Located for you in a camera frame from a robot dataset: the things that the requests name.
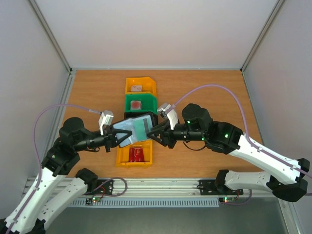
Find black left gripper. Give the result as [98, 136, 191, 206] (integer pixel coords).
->
[75, 124, 133, 152]

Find teal credit card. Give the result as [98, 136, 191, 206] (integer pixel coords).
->
[134, 117, 153, 142]

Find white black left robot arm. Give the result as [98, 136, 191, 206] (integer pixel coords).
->
[0, 117, 133, 234]

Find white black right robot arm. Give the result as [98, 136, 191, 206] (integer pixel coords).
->
[147, 104, 310, 202]

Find red card in bin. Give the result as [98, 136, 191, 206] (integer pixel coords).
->
[128, 147, 145, 162]

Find white red-circle cards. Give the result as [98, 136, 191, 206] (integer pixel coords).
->
[130, 100, 142, 110]

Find beige patterned cards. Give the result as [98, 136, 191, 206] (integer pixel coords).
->
[130, 85, 142, 92]

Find black plastic bin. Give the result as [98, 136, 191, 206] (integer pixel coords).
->
[124, 112, 158, 124]

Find near yellow plastic bin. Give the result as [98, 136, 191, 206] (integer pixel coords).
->
[116, 140, 153, 168]

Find yellow plastic bin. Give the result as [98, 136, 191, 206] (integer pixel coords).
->
[125, 77, 157, 97]
[116, 140, 153, 168]

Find green plastic bin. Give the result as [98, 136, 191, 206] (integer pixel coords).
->
[124, 93, 157, 115]

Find far yellow plastic bin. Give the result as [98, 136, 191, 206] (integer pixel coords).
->
[125, 77, 157, 97]

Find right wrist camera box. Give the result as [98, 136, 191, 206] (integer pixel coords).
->
[157, 103, 179, 130]

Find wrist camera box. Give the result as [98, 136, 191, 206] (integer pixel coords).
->
[157, 103, 179, 130]
[98, 110, 114, 136]

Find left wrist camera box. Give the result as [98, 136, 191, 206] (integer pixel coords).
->
[98, 110, 114, 136]

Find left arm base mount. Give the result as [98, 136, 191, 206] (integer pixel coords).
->
[85, 179, 114, 195]

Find aluminium front rail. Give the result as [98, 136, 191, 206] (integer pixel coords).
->
[23, 177, 291, 198]

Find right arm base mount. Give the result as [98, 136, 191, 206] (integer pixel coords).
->
[196, 179, 244, 196]

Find slotted grey cable duct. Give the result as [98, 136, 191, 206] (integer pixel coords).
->
[69, 197, 219, 209]

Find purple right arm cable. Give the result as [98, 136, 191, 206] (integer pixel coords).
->
[165, 83, 312, 206]

